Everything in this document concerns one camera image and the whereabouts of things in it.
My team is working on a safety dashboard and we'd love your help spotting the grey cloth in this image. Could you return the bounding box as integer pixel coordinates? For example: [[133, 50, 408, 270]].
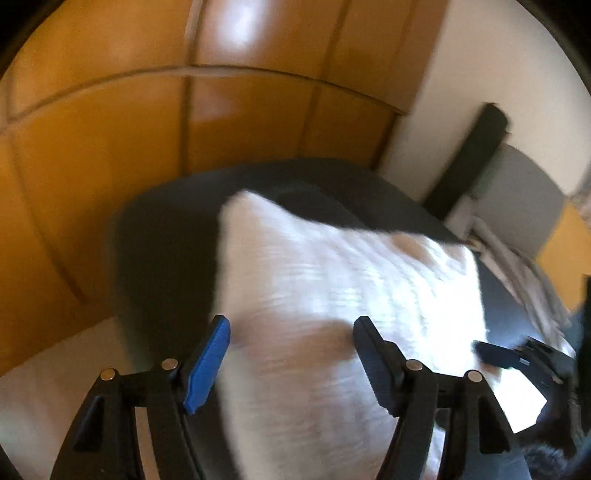
[[501, 247, 571, 329]]

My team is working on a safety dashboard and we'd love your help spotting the grey yellow blue chair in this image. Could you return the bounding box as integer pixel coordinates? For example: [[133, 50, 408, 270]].
[[455, 145, 591, 315]]

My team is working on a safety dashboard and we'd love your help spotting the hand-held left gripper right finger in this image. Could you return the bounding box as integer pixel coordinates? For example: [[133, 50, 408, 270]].
[[352, 316, 532, 480]]

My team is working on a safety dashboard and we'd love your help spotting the black padded bench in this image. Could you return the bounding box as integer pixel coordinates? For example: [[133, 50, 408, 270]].
[[106, 159, 573, 480]]

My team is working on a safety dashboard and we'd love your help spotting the wooden wardrobe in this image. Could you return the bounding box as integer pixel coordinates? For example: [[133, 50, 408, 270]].
[[0, 0, 455, 379]]

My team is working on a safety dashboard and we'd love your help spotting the cream knitted sweater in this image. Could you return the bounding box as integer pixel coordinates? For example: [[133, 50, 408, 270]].
[[215, 190, 490, 480]]

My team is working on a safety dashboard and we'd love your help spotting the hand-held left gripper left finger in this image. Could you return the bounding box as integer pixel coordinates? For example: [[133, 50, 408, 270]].
[[48, 315, 232, 480]]

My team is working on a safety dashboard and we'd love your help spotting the black rolled mat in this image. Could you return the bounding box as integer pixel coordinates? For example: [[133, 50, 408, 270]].
[[422, 102, 509, 217]]

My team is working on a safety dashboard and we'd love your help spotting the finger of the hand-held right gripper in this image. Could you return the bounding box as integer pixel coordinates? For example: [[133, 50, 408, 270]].
[[517, 337, 570, 385], [473, 340, 522, 370]]

